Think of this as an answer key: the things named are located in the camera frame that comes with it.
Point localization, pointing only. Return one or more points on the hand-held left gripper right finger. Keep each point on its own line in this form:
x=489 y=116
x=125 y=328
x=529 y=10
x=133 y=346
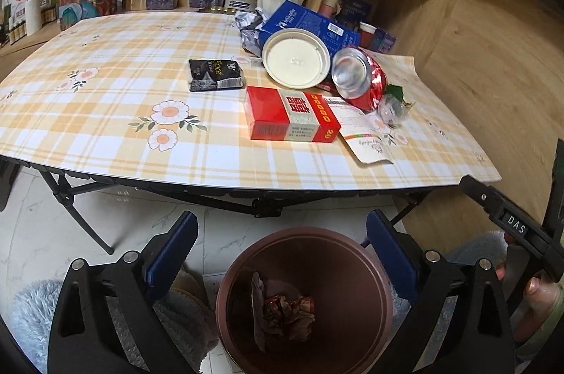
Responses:
x=392 y=255

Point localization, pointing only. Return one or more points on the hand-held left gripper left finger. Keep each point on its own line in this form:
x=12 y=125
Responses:
x=176 y=246

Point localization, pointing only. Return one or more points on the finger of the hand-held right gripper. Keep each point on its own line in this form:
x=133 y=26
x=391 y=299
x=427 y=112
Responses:
x=482 y=197

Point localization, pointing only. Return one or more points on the brown round trash bin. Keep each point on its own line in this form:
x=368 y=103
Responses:
x=308 y=264

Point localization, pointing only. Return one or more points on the blue cardboard box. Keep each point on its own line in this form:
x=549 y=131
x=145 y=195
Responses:
x=299 y=19

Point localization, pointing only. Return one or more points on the person's right hand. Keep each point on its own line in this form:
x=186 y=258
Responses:
x=544 y=299

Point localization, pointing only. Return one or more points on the pale blue fluffy rug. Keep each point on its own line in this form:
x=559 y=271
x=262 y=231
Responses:
x=33 y=312
x=471 y=250

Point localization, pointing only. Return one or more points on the grey fluffy cloth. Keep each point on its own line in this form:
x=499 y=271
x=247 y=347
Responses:
x=185 y=325

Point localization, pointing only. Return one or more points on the crumpled red wrapper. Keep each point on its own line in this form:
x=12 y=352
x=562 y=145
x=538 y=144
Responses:
x=288 y=308

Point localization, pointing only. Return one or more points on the white paper pouch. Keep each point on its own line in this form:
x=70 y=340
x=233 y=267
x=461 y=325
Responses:
x=361 y=136

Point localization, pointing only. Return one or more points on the crumpled clear wrapper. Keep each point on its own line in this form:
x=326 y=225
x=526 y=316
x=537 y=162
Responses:
x=392 y=109

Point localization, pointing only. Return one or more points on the red soda can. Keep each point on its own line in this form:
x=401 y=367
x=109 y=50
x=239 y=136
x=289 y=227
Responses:
x=374 y=87

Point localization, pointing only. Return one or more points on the red cigarette box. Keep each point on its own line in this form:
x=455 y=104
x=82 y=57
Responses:
x=273 y=114

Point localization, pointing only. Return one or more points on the black snack packet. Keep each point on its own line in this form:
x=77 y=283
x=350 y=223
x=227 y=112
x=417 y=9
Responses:
x=216 y=74

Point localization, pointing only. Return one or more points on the small blue purple box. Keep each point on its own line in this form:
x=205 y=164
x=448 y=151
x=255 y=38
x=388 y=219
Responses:
x=383 y=40

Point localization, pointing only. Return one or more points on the red paper cup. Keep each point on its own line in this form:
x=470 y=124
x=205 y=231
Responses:
x=367 y=34

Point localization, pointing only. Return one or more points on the crumpled silver foil bag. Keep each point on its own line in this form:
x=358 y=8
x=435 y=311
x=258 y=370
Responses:
x=251 y=30

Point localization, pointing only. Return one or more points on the dark blue booklet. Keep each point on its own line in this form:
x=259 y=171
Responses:
x=354 y=6

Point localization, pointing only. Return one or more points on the ornate gold tray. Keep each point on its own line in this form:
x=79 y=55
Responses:
x=229 y=9

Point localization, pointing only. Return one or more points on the patterned copper planter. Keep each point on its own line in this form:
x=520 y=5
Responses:
x=83 y=8

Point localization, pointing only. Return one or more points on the black folding table frame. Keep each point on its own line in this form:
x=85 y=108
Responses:
x=264 y=207

